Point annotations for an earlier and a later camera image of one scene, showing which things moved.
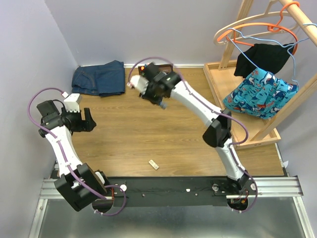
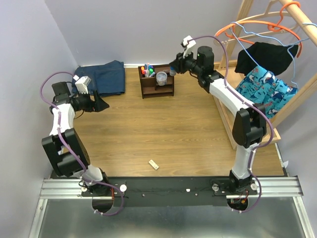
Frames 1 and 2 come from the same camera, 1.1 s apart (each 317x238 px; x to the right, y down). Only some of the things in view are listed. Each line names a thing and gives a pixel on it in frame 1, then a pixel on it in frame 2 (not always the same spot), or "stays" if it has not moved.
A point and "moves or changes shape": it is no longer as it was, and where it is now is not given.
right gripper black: (156, 101) -> (178, 63)
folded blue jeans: (103, 80) stays
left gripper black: (87, 125) -> (99, 104)
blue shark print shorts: (259, 94) stays
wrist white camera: (139, 83) -> (189, 48)
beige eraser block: (153, 164) stays
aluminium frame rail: (261, 187) stays
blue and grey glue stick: (163, 105) moves or changes shape
